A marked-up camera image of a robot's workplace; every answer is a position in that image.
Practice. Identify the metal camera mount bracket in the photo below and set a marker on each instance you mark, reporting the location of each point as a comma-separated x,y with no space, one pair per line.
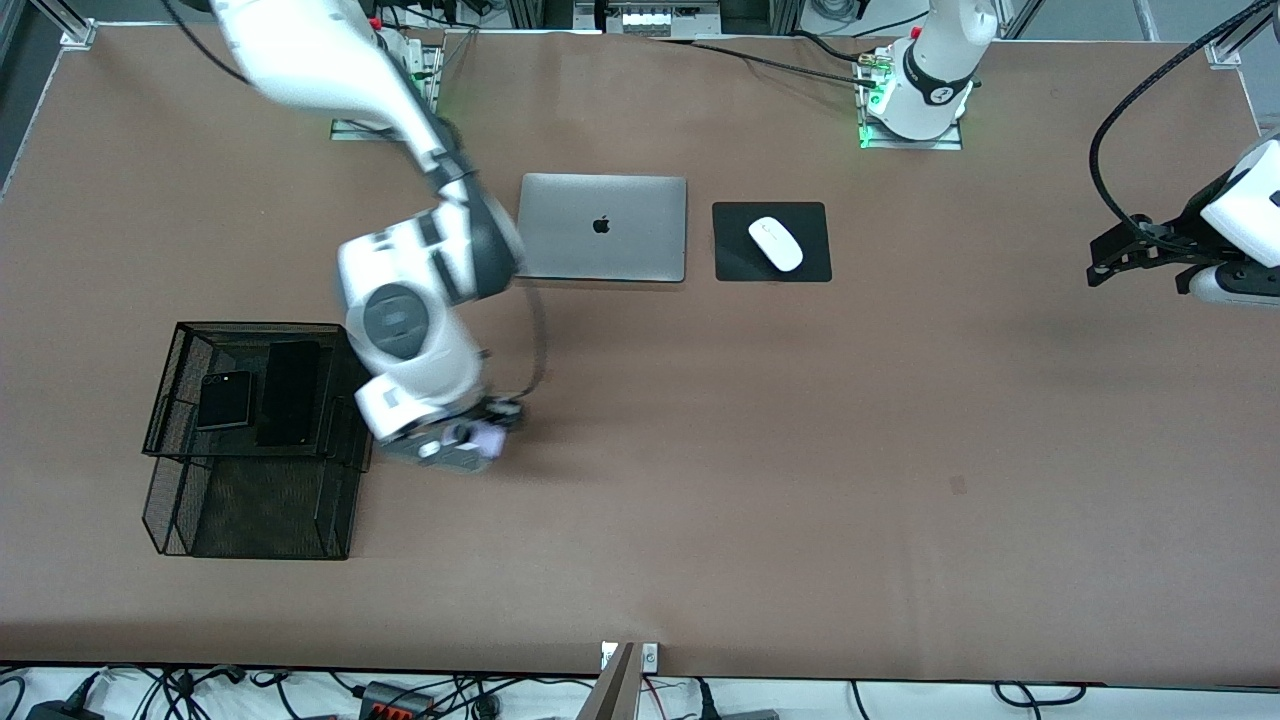
615,690

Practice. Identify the white power strip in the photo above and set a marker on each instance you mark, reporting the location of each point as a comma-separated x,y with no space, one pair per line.
660,20

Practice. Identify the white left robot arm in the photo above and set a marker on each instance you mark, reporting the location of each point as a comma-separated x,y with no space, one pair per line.
930,80

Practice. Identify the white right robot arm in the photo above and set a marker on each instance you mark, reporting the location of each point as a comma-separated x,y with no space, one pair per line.
300,50

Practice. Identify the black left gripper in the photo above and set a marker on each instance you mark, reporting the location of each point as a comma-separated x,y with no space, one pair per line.
1183,237

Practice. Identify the white computer mouse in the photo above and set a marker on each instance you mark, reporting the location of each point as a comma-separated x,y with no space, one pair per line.
776,243

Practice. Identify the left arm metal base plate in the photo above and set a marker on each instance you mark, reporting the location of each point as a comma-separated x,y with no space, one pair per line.
910,144

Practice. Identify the black mesh two-tier tray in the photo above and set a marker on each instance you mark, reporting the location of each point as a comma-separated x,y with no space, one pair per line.
250,500

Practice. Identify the long black smartphone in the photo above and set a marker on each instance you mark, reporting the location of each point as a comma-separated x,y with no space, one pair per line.
288,395

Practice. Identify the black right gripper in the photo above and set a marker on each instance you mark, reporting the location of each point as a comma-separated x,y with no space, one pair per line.
510,420

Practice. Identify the aluminium corner bracket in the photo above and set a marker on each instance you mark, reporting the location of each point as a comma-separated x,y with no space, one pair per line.
78,35
1222,52

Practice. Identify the pink white flip phone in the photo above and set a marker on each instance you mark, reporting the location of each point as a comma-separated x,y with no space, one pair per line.
490,440

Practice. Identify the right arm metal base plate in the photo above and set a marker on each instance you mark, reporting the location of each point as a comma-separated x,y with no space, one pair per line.
432,90

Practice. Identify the aluminium frame profile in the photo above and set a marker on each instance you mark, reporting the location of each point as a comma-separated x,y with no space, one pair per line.
1250,25

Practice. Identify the black mouse pad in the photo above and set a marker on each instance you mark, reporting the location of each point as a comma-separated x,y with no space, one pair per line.
730,260

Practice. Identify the black flip phone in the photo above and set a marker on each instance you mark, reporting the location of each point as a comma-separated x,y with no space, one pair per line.
224,400

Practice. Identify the small black power brick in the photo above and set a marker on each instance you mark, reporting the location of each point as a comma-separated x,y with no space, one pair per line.
55,712

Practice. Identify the silver closed laptop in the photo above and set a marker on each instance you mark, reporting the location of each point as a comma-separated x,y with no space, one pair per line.
560,220

